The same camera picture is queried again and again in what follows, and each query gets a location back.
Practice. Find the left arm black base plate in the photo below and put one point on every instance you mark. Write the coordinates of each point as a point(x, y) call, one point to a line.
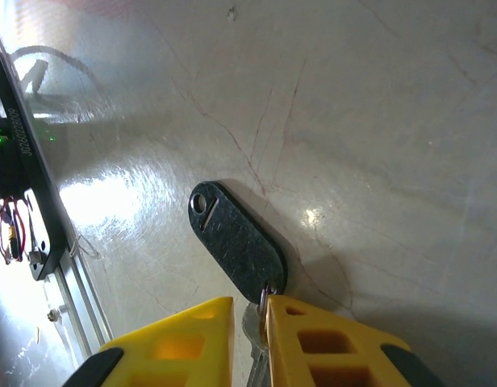
point(26, 181)

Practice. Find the silver key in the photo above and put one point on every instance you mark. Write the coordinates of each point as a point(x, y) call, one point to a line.
point(252, 326)

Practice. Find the black oval key fob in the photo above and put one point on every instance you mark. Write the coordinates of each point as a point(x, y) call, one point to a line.
point(236, 242)

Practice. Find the small metal keyring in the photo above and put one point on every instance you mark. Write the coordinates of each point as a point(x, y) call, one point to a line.
point(263, 300)

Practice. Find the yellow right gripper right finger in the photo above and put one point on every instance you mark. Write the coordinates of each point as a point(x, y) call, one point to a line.
point(333, 354)

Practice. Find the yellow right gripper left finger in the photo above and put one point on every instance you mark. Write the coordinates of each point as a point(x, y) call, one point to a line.
point(184, 350)

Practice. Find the aluminium frame rail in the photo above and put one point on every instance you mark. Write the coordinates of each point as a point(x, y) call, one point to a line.
point(79, 298)

